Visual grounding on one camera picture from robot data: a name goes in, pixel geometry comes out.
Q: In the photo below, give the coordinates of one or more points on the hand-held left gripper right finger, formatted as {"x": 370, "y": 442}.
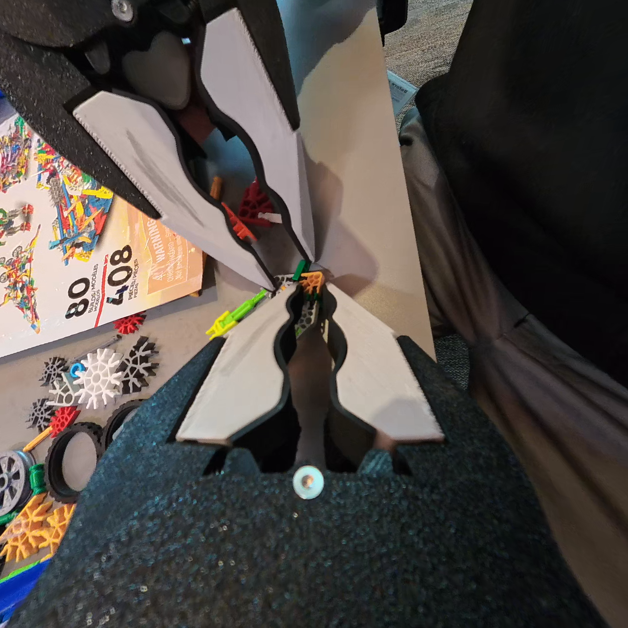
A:
{"x": 387, "y": 387}

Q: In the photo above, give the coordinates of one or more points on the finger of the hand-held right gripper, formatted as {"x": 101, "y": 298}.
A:
{"x": 147, "y": 157}
{"x": 245, "y": 88}

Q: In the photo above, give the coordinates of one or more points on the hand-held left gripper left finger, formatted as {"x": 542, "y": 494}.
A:
{"x": 235, "y": 387}

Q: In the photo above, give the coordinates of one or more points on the lime and gray toy assembly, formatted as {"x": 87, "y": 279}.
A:
{"x": 311, "y": 284}

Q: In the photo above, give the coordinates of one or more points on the blue plastic bin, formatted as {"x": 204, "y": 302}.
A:
{"x": 19, "y": 588}

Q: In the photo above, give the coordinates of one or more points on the person's right hand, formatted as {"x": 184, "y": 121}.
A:
{"x": 196, "y": 122}

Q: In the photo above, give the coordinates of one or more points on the dark gray snowflake connector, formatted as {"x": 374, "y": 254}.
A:
{"x": 40, "y": 414}
{"x": 54, "y": 370}
{"x": 137, "y": 365}

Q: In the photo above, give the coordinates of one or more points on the orange ladder piece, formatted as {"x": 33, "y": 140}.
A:
{"x": 238, "y": 225}

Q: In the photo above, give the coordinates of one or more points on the red connector with rod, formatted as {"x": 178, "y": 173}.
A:
{"x": 255, "y": 203}

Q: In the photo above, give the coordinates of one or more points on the small red connector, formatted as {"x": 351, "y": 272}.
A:
{"x": 130, "y": 323}

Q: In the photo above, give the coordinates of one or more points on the black rubber tire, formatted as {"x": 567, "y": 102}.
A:
{"x": 112, "y": 422}
{"x": 51, "y": 466}

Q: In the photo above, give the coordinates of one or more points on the white rod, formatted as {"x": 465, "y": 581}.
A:
{"x": 270, "y": 217}

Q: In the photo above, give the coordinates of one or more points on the gray rod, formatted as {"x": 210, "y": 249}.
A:
{"x": 108, "y": 342}

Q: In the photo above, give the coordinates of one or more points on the white snowflake connector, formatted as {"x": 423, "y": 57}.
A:
{"x": 98, "y": 378}

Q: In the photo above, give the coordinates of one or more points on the person's gray trousers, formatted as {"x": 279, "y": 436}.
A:
{"x": 539, "y": 441}

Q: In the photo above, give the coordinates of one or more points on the light gray fan connector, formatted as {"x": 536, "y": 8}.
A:
{"x": 61, "y": 392}

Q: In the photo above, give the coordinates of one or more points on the red fan connector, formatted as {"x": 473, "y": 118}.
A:
{"x": 64, "y": 422}

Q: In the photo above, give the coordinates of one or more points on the printed plastic toy bag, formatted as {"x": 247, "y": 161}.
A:
{"x": 49, "y": 304}

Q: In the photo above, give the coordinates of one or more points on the short yellow rod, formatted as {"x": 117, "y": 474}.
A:
{"x": 37, "y": 440}

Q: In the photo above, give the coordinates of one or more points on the yellow fan connector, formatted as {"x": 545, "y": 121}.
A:
{"x": 59, "y": 527}
{"x": 22, "y": 532}

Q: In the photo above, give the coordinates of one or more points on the gray wheel hub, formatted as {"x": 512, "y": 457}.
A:
{"x": 14, "y": 483}

